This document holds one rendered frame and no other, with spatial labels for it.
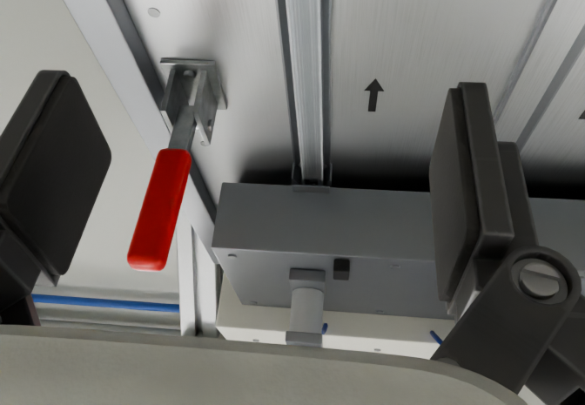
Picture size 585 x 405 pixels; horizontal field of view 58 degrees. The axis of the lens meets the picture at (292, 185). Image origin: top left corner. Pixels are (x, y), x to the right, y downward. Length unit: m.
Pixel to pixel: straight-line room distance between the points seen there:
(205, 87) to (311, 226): 0.12
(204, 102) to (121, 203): 1.96
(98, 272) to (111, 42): 2.15
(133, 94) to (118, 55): 0.03
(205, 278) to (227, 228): 0.21
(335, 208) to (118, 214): 1.93
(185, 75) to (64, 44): 1.91
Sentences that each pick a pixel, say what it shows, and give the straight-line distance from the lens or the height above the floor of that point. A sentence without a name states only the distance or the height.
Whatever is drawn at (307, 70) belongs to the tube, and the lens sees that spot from 0.25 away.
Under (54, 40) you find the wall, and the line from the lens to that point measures 2.20.
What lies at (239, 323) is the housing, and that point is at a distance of 0.46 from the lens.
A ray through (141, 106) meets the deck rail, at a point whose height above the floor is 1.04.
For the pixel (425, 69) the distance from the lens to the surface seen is 0.27.
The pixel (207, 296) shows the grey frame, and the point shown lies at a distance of 0.55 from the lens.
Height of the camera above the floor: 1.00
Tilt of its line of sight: 17 degrees up
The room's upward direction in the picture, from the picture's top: 179 degrees counter-clockwise
